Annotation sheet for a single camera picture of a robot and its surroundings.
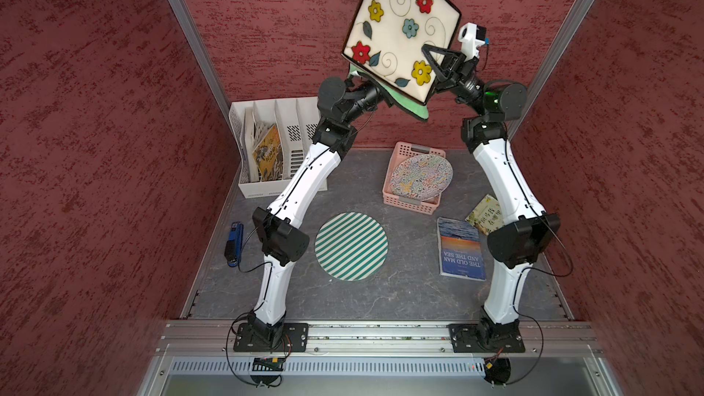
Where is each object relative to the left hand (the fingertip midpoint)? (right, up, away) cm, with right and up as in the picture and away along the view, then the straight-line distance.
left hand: (418, 65), depth 55 cm
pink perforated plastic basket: (+7, -12, +60) cm, 62 cm away
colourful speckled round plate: (+12, -24, +51) cm, 57 cm away
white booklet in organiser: (-50, -13, +38) cm, 64 cm away
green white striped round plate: (-15, -47, +37) cm, 62 cm away
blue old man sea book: (+22, -49, +35) cm, 64 cm away
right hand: (0, +1, -1) cm, 2 cm away
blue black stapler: (-54, -47, +33) cm, 78 cm away
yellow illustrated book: (-46, -16, +45) cm, 66 cm away
